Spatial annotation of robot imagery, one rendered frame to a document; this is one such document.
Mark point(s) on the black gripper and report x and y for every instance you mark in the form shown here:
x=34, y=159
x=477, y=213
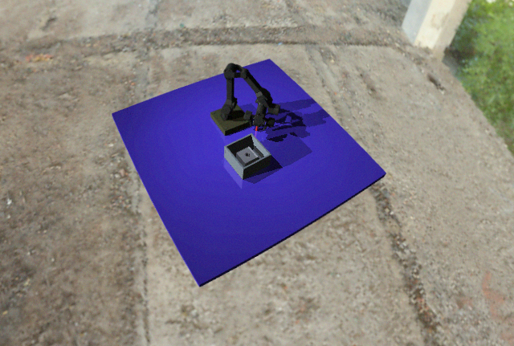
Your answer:
x=249, y=116

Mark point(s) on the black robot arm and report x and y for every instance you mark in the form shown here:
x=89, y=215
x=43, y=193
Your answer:
x=263, y=100

